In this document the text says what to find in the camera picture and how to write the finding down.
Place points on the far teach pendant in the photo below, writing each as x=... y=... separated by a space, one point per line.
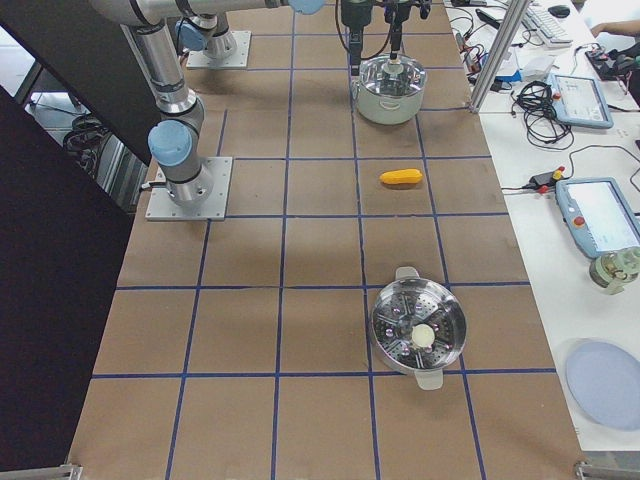
x=579 y=101

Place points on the blue round plate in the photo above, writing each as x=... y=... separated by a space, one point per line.
x=604 y=381

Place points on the white steamed bun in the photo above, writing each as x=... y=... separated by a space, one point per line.
x=423 y=335

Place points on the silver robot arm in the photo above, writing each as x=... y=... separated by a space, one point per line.
x=173 y=141
x=210 y=34

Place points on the brown paper table cover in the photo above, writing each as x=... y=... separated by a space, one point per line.
x=238 y=349

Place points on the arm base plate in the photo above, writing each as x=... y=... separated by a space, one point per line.
x=203 y=198
x=229 y=51

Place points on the black power adapter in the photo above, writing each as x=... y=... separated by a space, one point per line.
x=540 y=182

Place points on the near teach pendant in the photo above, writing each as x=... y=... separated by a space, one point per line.
x=597 y=215

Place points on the white keyboard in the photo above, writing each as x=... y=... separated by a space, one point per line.
x=547 y=27

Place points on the glass jar with lid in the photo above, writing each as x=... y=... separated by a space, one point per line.
x=613 y=270

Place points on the aluminium frame post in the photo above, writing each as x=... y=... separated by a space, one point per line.
x=505 y=34

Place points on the steel steamer pot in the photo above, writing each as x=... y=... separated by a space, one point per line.
x=408 y=301

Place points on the yellow corn cob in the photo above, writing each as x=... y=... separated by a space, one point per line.
x=401 y=178

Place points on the teach pendant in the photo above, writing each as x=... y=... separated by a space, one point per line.
x=597 y=215
x=579 y=101

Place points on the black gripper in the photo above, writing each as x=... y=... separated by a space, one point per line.
x=356 y=13

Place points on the pale green electric pot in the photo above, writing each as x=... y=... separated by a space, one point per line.
x=385 y=110

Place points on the glass pot lid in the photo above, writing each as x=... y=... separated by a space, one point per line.
x=403 y=77

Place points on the blue cardboard box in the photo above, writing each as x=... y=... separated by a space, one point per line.
x=509 y=70

